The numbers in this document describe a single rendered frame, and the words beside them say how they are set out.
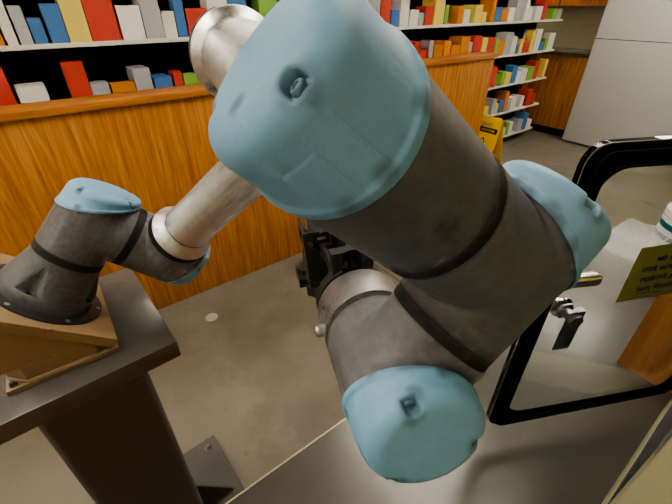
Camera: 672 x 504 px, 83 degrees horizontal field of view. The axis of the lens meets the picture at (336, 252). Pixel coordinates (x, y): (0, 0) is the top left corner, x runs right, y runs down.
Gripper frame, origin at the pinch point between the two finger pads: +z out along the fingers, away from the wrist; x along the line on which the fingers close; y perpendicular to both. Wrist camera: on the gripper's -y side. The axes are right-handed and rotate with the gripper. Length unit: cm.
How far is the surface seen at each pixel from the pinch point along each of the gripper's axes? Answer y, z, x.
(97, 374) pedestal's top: -22.3, 11.2, 40.9
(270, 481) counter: -28.3, -12.7, 12.7
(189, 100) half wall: 17, 154, 35
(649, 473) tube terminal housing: -12.8, -32.3, -21.8
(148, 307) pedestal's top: -19.9, 27.7, 35.4
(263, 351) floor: -102, 112, 23
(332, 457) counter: -28.6, -11.3, 3.7
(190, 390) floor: -102, 95, 57
